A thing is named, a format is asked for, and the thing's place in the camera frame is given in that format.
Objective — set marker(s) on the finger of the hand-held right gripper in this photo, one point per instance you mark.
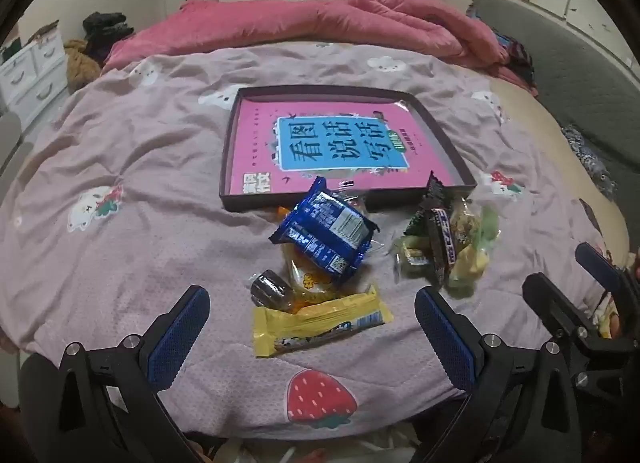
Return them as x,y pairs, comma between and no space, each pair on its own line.
555,303
600,265

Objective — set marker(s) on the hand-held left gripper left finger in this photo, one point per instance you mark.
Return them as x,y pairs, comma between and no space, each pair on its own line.
185,328

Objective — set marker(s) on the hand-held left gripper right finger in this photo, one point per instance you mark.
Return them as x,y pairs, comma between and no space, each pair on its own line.
445,338

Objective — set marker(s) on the small golden pastry packet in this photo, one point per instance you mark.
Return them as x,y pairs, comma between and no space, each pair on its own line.
412,255

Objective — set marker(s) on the small dark snack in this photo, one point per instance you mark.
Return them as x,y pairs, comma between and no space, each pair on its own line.
267,288

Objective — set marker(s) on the dark chocolate bar packet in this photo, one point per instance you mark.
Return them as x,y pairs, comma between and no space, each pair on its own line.
445,243

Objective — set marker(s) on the clear floss cake packet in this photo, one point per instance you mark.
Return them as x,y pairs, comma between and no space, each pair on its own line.
465,223

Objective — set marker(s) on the yellow snack packet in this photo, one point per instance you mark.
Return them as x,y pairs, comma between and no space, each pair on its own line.
320,325

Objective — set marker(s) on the orange rice cracker packet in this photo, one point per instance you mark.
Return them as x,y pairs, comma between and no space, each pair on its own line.
305,283

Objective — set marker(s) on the dark shallow cardboard box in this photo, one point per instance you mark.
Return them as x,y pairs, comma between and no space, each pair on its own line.
250,202

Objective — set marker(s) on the black snack packet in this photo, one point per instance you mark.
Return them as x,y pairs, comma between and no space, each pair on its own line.
432,193

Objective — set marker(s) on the blue snack packet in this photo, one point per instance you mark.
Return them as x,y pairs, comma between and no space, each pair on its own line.
325,223

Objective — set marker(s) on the dark floral cloth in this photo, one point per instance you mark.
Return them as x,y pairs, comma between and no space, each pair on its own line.
585,153

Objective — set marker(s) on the beige bed sheet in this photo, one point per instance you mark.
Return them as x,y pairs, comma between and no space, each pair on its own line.
540,143

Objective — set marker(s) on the grey padded headboard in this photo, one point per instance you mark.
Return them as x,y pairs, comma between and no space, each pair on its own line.
575,73

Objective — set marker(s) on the pink book with blue label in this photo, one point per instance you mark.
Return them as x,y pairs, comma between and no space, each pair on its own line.
260,143

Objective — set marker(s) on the striped clothes pile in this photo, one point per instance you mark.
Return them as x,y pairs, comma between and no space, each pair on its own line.
520,58

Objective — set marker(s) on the brown knit blanket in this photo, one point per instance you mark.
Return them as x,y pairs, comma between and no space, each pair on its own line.
80,65

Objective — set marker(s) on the white drawer chest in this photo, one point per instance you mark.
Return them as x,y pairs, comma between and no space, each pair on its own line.
30,78

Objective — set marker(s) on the dark clothes pile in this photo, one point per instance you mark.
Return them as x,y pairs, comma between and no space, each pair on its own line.
105,28

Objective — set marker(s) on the pink quilt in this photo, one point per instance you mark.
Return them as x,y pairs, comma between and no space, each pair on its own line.
300,23

